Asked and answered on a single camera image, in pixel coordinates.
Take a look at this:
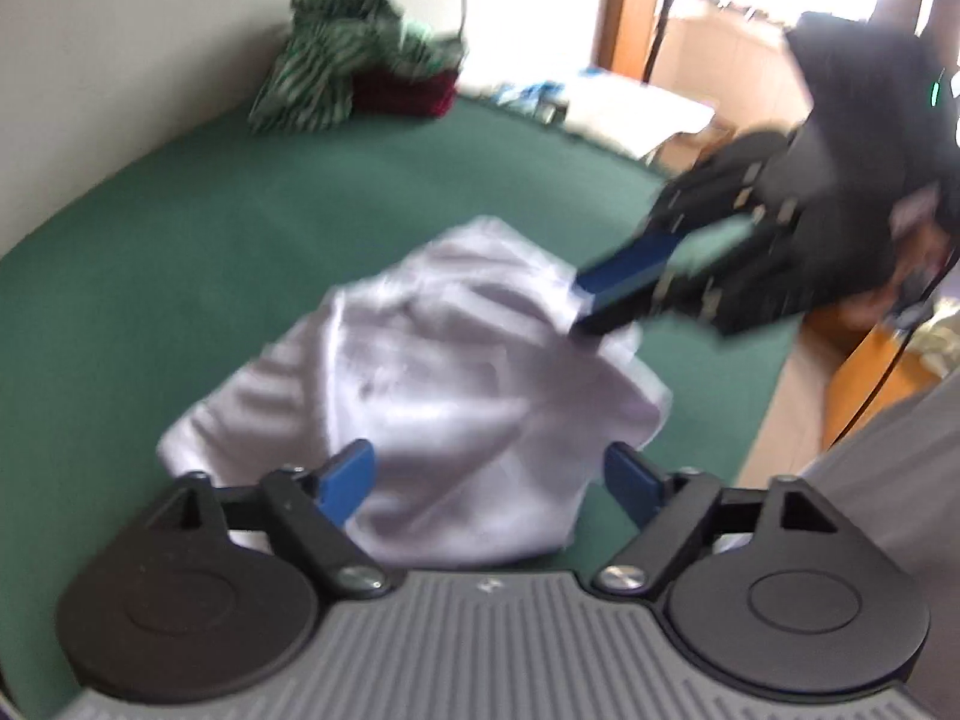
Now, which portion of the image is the green striped garment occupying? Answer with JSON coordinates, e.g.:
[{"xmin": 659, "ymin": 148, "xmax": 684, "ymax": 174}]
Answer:
[{"xmin": 249, "ymin": 0, "xmax": 466, "ymax": 134}]

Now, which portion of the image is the dark red garment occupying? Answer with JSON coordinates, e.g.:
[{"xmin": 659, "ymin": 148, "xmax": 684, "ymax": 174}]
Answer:
[{"xmin": 352, "ymin": 67, "xmax": 460, "ymax": 121}]

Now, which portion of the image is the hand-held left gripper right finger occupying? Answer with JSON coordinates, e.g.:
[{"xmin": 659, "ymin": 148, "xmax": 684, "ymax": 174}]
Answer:
[{"xmin": 591, "ymin": 441, "xmax": 850, "ymax": 602}]

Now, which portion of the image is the green table cloth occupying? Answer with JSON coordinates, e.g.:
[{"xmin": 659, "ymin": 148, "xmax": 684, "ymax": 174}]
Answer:
[{"xmin": 0, "ymin": 94, "xmax": 807, "ymax": 713}]

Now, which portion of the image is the person's grey clothing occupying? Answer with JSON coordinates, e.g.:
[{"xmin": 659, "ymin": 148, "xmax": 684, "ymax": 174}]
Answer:
[{"xmin": 799, "ymin": 382, "xmax": 960, "ymax": 720}]

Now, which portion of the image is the orange wooden furniture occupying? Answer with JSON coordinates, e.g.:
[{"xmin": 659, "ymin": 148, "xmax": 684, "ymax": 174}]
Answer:
[{"xmin": 806, "ymin": 300, "xmax": 950, "ymax": 458}]

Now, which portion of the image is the black cable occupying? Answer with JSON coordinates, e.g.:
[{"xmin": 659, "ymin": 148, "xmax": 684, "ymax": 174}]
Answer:
[{"xmin": 825, "ymin": 240, "xmax": 960, "ymax": 451}]

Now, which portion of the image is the white desk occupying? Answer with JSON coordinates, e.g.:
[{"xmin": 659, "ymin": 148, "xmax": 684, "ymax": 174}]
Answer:
[{"xmin": 457, "ymin": 71, "xmax": 717, "ymax": 166}]

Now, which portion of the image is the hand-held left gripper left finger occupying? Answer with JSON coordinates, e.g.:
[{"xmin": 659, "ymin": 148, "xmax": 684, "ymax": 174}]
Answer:
[{"xmin": 146, "ymin": 439, "xmax": 391, "ymax": 602}]

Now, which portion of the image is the white shirt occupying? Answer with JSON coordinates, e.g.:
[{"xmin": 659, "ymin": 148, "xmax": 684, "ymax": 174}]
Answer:
[{"xmin": 157, "ymin": 216, "xmax": 674, "ymax": 569}]

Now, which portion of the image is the wooden door frame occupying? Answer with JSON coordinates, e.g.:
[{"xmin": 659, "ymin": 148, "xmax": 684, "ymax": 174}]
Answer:
[{"xmin": 592, "ymin": 0, "xmax": 638, "ymax": 76}]

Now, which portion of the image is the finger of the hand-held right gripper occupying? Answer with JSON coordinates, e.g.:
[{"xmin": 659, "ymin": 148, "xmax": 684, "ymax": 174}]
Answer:
[
  {"xmin": 572, "ymin": 242, "xmax": 797, "ymax": 338},
  {"xmin": 576, "ymin": 131, "xmax": 797, "ymax": 301}
]

